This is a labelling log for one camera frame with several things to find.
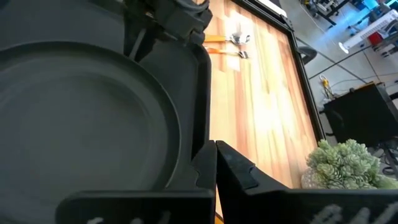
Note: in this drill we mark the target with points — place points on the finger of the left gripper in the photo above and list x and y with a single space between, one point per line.
133 37

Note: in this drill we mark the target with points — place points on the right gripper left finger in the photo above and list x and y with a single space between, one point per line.
140 207

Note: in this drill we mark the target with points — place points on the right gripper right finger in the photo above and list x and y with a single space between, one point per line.
280 205

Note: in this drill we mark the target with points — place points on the black round plate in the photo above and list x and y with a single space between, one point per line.
77 124

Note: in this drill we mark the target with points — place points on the black plastic tray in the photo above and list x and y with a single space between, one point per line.
177 81

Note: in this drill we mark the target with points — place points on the green artificial potted plant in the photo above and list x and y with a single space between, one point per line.
342 168

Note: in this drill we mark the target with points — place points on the dark grey desk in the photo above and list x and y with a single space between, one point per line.
360 115

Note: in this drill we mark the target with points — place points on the red box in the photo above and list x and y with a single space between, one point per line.
375 38

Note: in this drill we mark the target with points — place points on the white long device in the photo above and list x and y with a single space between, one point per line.
373 28

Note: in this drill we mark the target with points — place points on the black metal table frame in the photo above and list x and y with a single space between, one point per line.
284 22

